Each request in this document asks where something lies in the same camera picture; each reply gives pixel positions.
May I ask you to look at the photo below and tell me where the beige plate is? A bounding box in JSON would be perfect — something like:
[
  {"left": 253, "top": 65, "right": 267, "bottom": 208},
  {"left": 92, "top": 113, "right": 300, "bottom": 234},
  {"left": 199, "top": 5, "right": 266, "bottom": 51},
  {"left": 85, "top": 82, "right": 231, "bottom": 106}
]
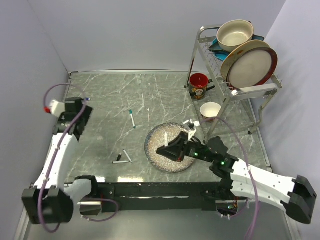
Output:
[{"left": 220, "top": 40, "right": 270, "bottom": 83}]

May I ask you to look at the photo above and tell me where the small white red bowl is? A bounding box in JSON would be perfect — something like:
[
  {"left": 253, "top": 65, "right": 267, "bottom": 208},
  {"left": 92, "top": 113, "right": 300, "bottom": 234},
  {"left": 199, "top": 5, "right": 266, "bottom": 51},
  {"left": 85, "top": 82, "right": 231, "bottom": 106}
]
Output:
[{"left": 200, "top": 102, "right": 222, "bottom": 123}]

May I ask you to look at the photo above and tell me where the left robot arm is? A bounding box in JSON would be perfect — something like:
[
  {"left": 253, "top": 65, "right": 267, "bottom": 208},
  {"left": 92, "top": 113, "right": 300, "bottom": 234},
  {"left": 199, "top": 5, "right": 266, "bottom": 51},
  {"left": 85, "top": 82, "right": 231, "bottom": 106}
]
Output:
[{"left": 21, "top": 97, "right": 100, "bottom": 225}]

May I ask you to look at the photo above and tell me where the brown rim white plate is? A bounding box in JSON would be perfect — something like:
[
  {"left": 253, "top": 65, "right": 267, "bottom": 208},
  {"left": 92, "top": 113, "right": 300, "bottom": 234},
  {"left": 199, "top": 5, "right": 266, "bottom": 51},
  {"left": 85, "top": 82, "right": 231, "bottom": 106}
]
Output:
[{"left": 226, "top": 47, "right": 278, "bottom": 90}]

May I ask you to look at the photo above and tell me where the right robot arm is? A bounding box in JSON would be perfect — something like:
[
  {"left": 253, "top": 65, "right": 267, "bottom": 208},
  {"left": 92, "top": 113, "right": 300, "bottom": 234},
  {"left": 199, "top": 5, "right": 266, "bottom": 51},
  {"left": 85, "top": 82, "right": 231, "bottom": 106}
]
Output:
[{"left": 156, "top": 132, "right": 317, "bottom": 225}]

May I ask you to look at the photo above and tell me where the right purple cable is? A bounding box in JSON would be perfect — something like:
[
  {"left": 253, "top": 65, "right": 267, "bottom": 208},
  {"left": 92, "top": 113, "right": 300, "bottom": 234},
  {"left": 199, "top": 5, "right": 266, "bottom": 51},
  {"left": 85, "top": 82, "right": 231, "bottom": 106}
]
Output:
[{"left": 202, "top": 117, "right": 261, "bottom": 240}]

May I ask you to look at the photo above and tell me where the speckled blue rim plate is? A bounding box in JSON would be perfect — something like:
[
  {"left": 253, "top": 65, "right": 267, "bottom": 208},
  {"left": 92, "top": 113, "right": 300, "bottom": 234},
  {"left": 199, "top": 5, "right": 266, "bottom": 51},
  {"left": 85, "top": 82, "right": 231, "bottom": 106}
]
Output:
[{"left": 144, "top": 122, "right": 195, "bottom": 173}]

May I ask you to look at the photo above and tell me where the red skull mug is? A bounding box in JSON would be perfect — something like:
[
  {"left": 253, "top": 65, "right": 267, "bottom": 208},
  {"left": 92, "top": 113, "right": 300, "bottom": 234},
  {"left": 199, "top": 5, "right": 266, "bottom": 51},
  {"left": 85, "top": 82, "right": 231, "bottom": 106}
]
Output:
[{"left": 188, "top": 73, "right": 216, "bottom": 100}]

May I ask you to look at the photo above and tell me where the metal dish rack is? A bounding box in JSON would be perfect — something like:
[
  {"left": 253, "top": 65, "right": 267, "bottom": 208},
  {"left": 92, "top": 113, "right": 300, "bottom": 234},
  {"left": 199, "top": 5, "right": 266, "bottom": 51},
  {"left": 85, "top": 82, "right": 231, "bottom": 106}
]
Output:
[{"left": 184, "top": 24, "right": 282, "bottom": 135}]

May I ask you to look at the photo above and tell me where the blue dish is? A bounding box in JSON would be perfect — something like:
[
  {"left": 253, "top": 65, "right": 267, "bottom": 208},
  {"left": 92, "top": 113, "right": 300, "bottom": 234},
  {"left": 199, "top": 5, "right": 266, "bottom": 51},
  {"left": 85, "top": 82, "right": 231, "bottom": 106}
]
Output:
[{"left": 208, "top": 34, "right": 265, "bottom": 61}]

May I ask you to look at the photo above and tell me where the white pen light blue tip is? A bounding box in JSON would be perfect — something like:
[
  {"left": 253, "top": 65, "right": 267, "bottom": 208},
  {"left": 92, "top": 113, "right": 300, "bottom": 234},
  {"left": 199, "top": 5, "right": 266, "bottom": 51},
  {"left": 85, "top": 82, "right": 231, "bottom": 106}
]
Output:
[{"left": 164, "top": 132, "right": 169, "bottom": 147}]

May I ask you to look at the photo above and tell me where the white pen dark blue tip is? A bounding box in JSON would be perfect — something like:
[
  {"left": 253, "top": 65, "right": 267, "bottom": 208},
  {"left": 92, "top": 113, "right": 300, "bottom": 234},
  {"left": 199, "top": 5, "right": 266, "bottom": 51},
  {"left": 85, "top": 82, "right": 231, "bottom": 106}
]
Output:
[{"left": 112, "top": 160, "right": 130, "bottom": 164}]

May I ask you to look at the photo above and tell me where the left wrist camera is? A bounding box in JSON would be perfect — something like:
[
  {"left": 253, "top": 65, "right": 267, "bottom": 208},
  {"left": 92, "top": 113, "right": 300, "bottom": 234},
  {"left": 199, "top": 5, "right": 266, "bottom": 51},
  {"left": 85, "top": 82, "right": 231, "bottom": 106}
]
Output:
[{"left": 44, "top": 99, "right": 66, "bottom": 118}]

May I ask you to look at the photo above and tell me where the white pen teal tip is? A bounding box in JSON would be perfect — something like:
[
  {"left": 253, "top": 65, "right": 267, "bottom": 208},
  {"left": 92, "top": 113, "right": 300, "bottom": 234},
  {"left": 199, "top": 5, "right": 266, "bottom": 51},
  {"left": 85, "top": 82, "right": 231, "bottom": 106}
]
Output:
[{"left": 129, "top": 109, "right": 136, "bottom": 129}]

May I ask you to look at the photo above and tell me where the black base frame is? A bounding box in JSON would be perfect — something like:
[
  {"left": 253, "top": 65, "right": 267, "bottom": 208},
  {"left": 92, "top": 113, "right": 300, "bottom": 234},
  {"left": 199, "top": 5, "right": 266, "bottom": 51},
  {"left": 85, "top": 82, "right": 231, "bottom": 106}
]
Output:
[{"left": 74, "top": 174, "right": 251, "bottom": 217}]

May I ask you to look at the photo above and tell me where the white pen black tip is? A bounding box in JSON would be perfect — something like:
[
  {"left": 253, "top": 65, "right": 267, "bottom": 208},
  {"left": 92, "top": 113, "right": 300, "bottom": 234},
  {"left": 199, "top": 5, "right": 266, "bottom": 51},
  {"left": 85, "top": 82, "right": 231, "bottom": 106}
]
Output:
[{"left": 123, "top": 149, "right": 133, "bottom": 164}]

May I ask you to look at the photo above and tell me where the cream ceramic bowl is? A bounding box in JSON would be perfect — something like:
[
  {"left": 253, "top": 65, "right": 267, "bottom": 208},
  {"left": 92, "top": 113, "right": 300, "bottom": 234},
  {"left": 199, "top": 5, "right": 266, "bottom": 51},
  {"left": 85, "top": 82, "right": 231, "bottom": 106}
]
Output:
[{"left": 216, "top": 19, "right": 254, "bottom": 53}]

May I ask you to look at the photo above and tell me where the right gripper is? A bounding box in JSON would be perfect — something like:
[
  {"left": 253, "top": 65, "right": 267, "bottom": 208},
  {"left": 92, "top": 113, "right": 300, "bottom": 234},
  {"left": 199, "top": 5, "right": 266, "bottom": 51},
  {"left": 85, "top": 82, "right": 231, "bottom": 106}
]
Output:
[{"left": 156, "top": 131, "right": 215, "bottom": 163}]

